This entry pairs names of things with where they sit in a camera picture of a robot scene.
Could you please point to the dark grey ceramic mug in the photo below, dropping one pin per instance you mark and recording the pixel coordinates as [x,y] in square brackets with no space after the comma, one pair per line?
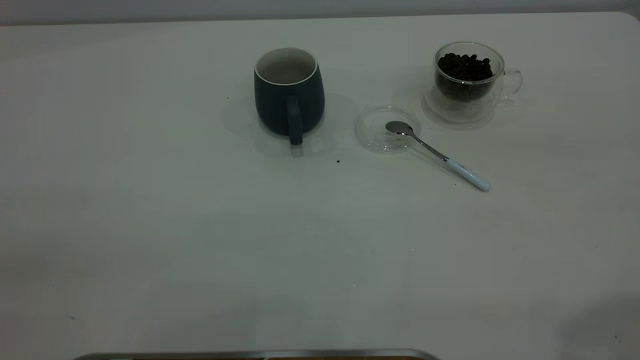
[272,105]

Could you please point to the pile of coffee beans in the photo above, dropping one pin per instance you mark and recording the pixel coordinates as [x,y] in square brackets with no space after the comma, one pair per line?
[465,70]

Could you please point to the clear glass saucer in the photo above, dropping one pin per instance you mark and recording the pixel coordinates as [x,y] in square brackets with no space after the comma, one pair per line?
[372,132]

